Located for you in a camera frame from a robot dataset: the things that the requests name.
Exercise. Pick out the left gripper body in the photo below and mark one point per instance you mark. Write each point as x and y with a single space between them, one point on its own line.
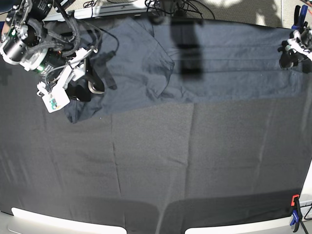
296 50

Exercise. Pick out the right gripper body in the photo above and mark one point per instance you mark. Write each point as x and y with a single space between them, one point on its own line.
77 68

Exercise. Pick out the dark navy t-shirt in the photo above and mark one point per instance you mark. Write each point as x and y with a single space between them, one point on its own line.
143 63

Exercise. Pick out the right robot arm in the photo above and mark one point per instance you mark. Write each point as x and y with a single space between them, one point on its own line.
59 60

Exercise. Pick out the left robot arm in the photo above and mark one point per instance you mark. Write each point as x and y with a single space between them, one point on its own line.
296 50

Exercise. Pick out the blue clamp top right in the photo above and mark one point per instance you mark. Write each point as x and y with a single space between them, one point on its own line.
299 22

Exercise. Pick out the black table cloth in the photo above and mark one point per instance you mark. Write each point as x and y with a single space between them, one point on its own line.
160 169

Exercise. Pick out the orange blue clamp near right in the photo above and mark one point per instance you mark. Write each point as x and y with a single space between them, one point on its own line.
297 217

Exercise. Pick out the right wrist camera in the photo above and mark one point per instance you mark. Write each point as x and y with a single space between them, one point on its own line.
56 99

